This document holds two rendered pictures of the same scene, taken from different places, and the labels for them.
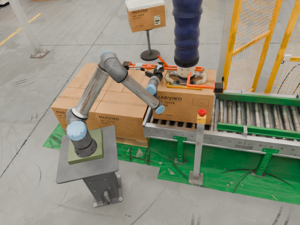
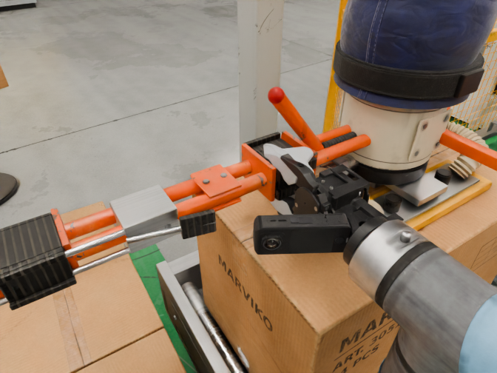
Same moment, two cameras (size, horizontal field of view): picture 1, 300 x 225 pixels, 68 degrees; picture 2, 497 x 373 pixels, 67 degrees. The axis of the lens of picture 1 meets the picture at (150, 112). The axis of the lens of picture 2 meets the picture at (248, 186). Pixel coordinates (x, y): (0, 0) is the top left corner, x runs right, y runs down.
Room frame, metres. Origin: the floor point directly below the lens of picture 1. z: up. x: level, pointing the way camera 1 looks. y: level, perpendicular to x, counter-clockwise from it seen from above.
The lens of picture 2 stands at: (1.56, 0.25, 1.40)
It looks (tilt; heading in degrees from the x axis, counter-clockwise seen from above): 37 degrees down; 308
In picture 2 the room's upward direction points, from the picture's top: straight up
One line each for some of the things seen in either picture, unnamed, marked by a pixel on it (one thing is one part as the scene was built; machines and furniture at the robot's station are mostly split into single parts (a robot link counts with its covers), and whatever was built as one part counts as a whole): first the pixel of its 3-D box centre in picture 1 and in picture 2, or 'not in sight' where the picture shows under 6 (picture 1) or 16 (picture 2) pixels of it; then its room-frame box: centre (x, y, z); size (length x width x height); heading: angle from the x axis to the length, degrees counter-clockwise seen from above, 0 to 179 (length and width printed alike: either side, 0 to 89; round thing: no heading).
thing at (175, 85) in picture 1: (185, 83); (416, 195); (1.65, -0.37, 0.98); 0.34 x 0.10 x 0.05; 71
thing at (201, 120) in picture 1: (198, 151); not in sight; (1.20, -0.40, 0.50); 0.07 x 0.07 x 1.00; 70
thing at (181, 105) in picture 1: (183, 95); (351, 253); (1.75, -0.38, 0.75); 0.60 x 0.40 x 0.40; 70
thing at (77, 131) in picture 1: (78, 133); not in sight; (1.19, 0.58, 0.99); 0.17 x 0.15 x 0.18; 15
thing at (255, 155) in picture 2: (160, 67); (278, 164); (1.83, -0.16, 1.08); 0.10 x 0.08 x 0.06; 161
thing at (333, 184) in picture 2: (157, 75); (342, 215); (1.69, -0.11, 1.08); 0.12 x 0.09 x 0.08; 160
